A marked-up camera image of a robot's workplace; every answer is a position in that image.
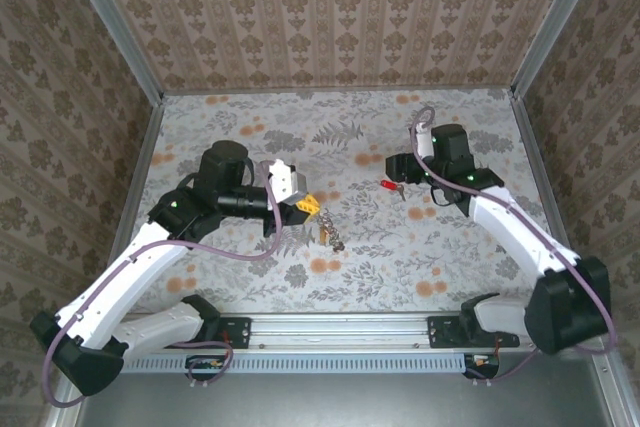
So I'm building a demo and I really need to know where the metal keyring chain bundle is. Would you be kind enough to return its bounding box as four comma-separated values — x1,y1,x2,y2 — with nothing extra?
313,207,347,252

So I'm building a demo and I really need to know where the floral patterned table cover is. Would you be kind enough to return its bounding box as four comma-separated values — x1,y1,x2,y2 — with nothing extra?
107,88,576,317

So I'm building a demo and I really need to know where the black power connector socket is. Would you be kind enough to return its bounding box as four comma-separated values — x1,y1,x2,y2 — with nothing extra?
185,354,232,381
463,352,502,379

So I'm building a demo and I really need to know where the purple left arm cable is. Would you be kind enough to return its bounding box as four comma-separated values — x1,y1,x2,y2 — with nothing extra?
42,161,282,408

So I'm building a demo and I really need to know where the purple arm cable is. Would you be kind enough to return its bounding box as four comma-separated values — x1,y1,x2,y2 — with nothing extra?
408,106,619,388
42,161,282,408

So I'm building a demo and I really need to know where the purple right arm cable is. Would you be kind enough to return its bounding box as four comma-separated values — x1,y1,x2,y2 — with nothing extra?
408,106,619,388

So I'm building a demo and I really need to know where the aluminium frame side rail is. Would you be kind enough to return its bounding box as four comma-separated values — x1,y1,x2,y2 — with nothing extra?
508,88,581,261
102,96,166,273

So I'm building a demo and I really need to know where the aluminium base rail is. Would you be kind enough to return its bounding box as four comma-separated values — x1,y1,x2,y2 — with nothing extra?
219,314,521,349

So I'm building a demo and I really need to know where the white slotted cable duct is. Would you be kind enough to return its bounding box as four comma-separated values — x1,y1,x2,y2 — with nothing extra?
122,350,471,374

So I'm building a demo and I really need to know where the aluminium frame post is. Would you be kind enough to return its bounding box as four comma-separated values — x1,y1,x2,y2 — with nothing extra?
509,0,609,98
58,0,166,106

